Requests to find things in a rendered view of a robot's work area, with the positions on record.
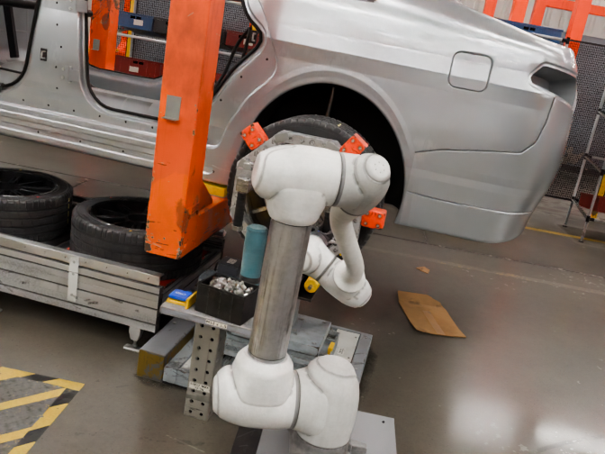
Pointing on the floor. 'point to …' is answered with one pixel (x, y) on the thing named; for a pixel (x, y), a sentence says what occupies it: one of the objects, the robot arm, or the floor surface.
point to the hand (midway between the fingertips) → (326, 229)
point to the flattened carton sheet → (428, 314)
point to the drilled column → (198, 407)
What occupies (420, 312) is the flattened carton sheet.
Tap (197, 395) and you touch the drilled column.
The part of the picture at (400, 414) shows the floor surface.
